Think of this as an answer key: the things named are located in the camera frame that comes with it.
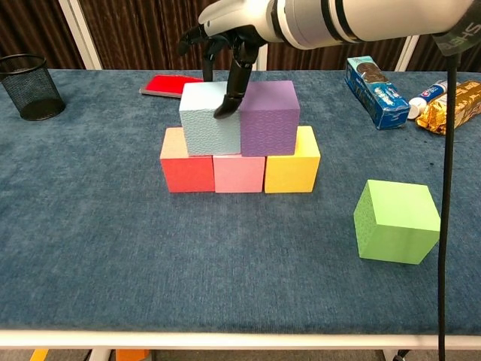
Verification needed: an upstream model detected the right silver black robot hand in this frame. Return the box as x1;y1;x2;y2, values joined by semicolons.
176;0;275;120

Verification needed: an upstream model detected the purple cube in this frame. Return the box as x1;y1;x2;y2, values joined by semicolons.
238;80;301;158

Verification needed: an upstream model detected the light blue cube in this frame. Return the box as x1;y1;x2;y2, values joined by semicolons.
178;81;243;157

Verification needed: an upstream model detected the yellow cube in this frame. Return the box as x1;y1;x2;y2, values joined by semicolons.
263;126;322;195

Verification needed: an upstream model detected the red-orange cube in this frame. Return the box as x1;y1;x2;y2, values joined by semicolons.
159;126;216;194

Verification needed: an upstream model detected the green cube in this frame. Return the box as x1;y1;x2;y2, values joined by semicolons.
352;179;442;265

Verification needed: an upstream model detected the pink cube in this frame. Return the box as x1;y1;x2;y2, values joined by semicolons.
213;153;266;195

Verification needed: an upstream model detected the red ink pad case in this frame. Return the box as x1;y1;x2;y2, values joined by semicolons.
138;74;204;99

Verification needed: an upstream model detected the blue cookie box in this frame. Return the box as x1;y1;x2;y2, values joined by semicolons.
344;56;411;131

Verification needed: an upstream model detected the white blue toothpaste tube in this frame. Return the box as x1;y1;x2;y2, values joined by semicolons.
407;79;449;120

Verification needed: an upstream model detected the gold foil snack pack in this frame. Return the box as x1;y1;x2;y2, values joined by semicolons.
415;80;481;135

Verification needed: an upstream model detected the black mesh pen cup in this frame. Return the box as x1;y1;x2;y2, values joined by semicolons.
0;54;66;122

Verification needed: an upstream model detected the blue table cloth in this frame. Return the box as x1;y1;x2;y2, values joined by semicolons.
0;68;481;335

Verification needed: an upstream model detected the orange floor object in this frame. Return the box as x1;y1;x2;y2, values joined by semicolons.
115;348;150;361

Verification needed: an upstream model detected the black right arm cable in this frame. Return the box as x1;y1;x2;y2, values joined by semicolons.
437;48;461;361

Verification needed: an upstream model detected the white table frame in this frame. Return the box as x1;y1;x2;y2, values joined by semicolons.
0;329;481;361

